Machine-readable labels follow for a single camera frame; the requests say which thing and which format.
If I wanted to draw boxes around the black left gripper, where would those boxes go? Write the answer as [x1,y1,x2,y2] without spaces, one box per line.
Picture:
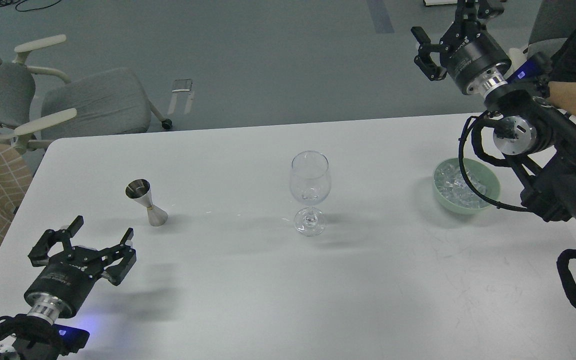
[23,215,137,319]

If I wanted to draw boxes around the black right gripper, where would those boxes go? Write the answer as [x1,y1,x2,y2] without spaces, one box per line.
[410,0,512,95]

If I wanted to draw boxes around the steel cocktail jigger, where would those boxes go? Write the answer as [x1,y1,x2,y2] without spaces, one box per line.
[125,178,169,227]

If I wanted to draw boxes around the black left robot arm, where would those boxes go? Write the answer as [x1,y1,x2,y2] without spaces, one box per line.
[0,215,137,360]

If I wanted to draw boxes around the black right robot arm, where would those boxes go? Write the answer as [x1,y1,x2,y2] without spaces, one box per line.
[410,0,576,309]

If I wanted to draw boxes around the clear ice cubes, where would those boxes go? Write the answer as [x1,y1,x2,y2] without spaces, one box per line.
[433,158,489,210]

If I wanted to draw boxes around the clear wine glass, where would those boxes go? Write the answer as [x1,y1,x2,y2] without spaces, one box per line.
[289,150,332,237]

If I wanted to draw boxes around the grey chair at right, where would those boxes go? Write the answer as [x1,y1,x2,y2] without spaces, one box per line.
[509,0,576,69]

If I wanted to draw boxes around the green bowl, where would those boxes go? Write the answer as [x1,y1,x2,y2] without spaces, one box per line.
[432,157,501,215]

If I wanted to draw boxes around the grey office chair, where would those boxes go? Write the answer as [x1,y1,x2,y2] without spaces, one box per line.
[0,34,173,153]

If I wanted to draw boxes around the metal floor plate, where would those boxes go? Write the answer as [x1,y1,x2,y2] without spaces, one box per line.
[167,79,195,116]

